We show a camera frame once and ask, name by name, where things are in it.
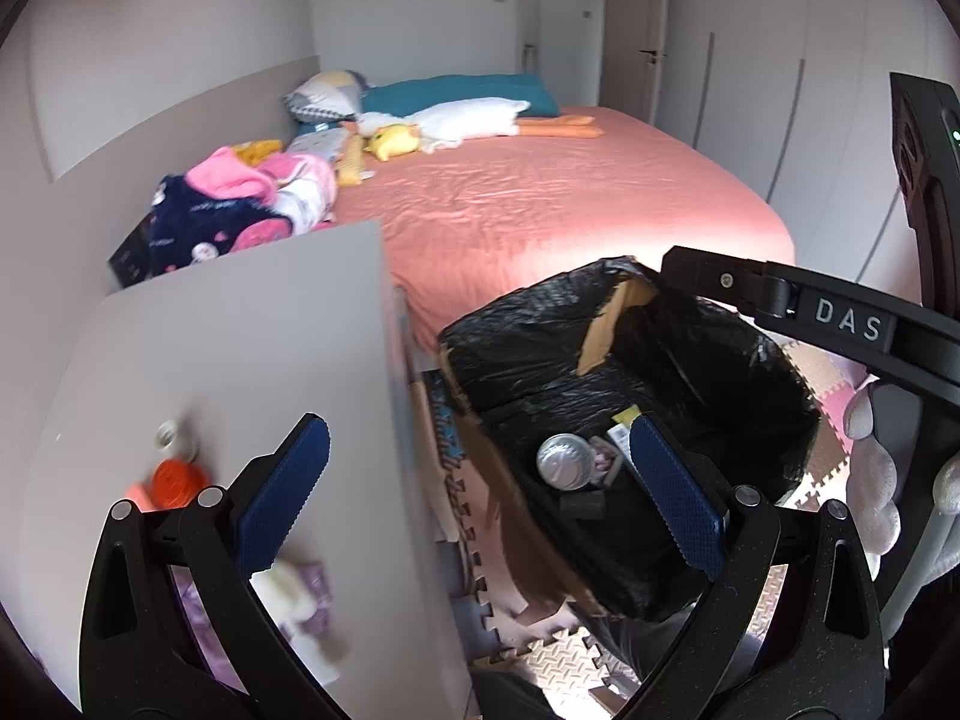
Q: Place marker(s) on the yellow duck plush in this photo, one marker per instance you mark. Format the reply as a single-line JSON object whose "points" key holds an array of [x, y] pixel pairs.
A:
{"points": [[394, 141]]}

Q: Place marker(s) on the white printed blanket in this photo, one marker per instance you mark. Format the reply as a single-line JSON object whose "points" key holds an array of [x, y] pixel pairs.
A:
{"points": [[304, 199]]}

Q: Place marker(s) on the patchwork pillow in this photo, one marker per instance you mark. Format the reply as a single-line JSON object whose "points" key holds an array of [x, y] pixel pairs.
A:
{"points": [[326, 94]]}

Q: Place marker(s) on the teal pillow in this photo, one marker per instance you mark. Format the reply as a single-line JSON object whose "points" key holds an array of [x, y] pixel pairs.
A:
{"points": [[465, 94]]}

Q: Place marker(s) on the pink patterned small wrapper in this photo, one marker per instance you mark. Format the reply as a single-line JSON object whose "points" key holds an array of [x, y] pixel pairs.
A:
{"points": [[606, 459]]}

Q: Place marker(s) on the black-lined cardboard trash bin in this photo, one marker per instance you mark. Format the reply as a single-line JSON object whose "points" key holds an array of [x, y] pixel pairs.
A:
{"points": [[525, 360]]}

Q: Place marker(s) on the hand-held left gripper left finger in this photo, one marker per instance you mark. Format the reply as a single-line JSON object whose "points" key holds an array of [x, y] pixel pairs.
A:
{"points": [[289, 487]]}

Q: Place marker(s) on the white wardrobe doors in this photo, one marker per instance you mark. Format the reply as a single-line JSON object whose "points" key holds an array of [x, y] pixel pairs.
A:
{"points": [[750, 90]]}

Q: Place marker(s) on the white door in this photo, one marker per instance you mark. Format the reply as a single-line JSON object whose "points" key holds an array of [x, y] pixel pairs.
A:
{"points": [[630, 30]]}

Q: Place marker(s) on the yellow cloth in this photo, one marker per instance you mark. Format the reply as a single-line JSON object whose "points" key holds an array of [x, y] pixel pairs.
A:
{"points": [[259, 151]]}

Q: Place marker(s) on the white lumpy figure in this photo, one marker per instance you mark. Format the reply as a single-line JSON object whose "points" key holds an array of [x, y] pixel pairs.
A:
{"points": [[285, 589]]}

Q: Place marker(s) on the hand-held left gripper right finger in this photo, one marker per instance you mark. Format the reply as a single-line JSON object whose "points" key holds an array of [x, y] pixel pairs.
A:
{"points": [[671, 487]]}

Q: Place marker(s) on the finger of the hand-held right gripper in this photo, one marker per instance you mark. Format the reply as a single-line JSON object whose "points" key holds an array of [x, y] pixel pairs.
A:
{"points": [[720, 281]]}

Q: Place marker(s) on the cardboard box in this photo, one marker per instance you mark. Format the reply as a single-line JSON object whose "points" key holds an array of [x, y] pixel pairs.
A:
{"points": [[502, 510]]}

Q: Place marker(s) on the white goose plush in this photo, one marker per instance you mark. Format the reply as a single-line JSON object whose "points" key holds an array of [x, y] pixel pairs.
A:
{"points": [[465, 120]]}

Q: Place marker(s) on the orange round lid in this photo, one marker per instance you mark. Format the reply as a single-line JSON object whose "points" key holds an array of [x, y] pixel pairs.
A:
{"points": [[176, 481]]}

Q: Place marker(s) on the salmon block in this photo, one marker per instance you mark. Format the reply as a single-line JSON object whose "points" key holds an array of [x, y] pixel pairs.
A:
{"points": [[139, 496]]}

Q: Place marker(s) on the gold foil bowl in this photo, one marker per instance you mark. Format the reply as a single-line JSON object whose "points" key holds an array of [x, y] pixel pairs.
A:
{"points": [[566, 461]]}

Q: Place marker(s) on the bed with pink sheet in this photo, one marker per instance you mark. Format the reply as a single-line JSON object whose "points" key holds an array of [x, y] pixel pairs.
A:
{"points": [[540, 210]]}

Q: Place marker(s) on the dark rectangular panel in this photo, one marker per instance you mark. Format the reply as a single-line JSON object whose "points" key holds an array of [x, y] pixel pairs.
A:
{"points": [[129, 255]]}

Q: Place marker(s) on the person's right hand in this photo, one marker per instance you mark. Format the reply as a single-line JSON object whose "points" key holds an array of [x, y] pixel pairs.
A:
{"points": [[870, 487]]}

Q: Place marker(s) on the yellow dotted bolster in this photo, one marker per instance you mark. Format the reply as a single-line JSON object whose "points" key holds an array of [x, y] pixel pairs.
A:
{"points": [[350, 161]]}

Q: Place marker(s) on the purple plastic wrapper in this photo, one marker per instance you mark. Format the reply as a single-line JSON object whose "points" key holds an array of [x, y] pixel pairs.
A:
{"points": [[319, 600]]}

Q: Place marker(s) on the navy printed blanket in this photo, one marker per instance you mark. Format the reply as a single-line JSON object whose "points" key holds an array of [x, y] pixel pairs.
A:
{"points": [[195, 225]]}

